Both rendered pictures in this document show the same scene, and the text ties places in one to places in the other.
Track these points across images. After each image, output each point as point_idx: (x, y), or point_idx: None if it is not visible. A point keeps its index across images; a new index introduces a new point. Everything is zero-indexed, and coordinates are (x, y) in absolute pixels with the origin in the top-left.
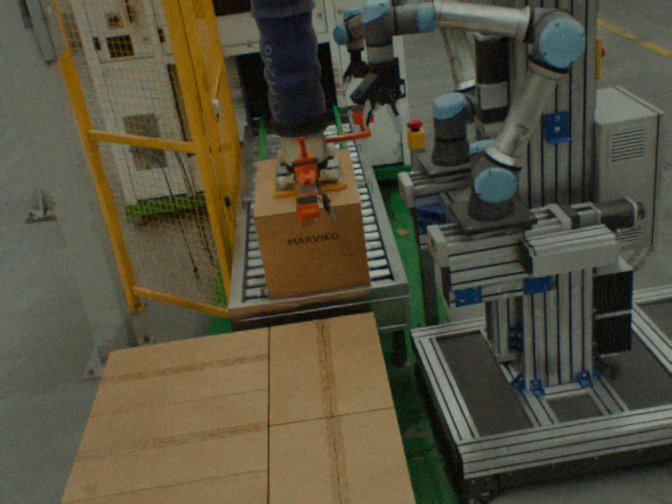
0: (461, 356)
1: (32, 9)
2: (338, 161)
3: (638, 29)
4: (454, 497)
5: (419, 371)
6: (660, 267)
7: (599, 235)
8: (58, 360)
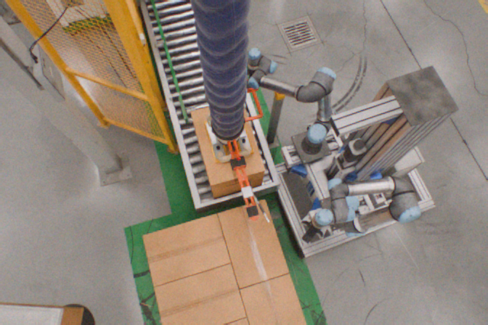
0: (294, 186)
1: (45, 85)
2: None
3: None
4: (295, 253)
5: None
6: (369, 86)
7: None
8: (80, 170)
